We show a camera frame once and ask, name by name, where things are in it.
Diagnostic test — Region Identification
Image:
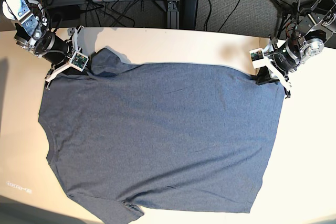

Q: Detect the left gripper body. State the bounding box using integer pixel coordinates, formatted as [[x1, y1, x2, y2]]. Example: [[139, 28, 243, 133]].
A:
[[272, 39, 302, 73]]

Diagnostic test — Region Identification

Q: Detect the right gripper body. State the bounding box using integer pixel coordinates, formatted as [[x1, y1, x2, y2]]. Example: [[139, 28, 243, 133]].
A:
[[39, 31, 72, 68]]

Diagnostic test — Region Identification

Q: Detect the blue grey T-shirt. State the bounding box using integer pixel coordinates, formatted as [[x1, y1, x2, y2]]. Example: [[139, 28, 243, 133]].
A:
[[38, 49, 285, 223]]

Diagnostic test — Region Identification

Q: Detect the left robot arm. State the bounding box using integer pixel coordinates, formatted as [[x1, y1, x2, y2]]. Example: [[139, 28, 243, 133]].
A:
[[256, 0, 335, 98]]

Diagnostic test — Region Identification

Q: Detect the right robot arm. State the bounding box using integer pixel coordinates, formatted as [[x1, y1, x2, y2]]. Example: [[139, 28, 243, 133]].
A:
[[2, 0, 89, 89]]

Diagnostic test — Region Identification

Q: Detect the black power adapter brick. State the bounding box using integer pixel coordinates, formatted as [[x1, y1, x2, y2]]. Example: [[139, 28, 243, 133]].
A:
[[180, 0, 198, 30]]

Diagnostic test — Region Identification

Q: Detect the aluminium table leg profile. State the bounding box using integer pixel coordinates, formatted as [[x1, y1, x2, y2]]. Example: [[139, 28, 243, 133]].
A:
[[166, 0, 180, 29]]

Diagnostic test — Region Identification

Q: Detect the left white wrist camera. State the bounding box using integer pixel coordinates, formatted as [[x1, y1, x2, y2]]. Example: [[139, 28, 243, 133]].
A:
[[249, 48, 264, 69]]

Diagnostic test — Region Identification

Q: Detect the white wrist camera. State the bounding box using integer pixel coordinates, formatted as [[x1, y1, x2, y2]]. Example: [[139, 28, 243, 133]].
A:
[[249, 48, 264, 69], [70, 51, 89, 71]]

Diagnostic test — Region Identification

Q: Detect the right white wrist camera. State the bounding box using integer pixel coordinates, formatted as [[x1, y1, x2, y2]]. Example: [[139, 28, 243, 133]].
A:
[[70, 51, 89, 71]]

